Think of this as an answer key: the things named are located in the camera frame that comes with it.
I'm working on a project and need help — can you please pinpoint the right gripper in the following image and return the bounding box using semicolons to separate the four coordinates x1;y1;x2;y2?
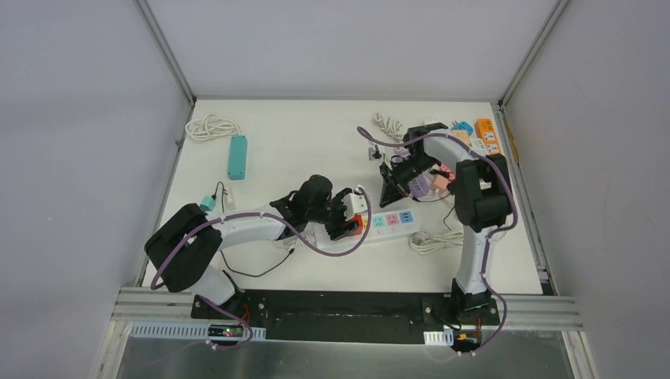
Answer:
380;154;439;208

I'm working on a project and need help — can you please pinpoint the red cube socket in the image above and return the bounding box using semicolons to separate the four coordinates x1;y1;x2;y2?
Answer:
344;214;365;237

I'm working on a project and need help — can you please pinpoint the purple power strip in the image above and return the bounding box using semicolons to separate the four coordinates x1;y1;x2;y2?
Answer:
408;174;431;200

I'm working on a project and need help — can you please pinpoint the white long power strip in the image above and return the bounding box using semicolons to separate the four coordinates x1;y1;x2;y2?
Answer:
313;209;420;253

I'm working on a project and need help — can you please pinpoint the teal power strip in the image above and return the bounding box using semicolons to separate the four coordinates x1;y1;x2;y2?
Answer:
227;135;248;181

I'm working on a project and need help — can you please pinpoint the teal charger plug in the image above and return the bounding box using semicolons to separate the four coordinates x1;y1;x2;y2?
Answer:
199;195;216;212

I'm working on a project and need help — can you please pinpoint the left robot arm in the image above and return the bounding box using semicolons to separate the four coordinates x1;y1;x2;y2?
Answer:
145;174;372;320

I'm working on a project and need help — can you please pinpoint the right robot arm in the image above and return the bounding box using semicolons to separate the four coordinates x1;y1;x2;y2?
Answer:
379;123;518;324

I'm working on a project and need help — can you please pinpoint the pink flat adapter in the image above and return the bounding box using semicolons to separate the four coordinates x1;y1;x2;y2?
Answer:
438;164;455;181

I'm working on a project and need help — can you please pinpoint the beige cube adapter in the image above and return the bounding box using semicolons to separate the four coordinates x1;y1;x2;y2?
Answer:
451;129;472;146

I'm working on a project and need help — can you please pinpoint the small blue adapter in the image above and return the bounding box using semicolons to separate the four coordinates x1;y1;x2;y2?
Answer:
453;121;474;135

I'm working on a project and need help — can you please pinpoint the white flat adapter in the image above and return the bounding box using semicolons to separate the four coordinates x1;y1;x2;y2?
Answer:
222;189;236;210

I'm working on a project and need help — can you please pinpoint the orange power strip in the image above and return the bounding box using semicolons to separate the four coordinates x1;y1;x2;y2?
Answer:
475;118;503;155

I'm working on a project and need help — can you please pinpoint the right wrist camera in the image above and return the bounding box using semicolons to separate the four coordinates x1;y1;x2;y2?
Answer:
368;146;385;161

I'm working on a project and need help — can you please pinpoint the coiled white cable front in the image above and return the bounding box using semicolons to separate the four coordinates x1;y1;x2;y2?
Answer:
407;230;465;256

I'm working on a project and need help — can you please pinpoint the white cable with plug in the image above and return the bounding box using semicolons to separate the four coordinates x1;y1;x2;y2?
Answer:
373;111;407;142

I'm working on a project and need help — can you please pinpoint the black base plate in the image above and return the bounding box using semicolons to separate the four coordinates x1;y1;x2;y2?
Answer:
222;290;503;345

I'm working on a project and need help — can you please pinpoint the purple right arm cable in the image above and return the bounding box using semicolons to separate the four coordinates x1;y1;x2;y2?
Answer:
356;126;519;363

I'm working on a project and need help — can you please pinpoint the teal strip white cord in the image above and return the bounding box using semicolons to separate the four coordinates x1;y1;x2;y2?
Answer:
186;114;243;141

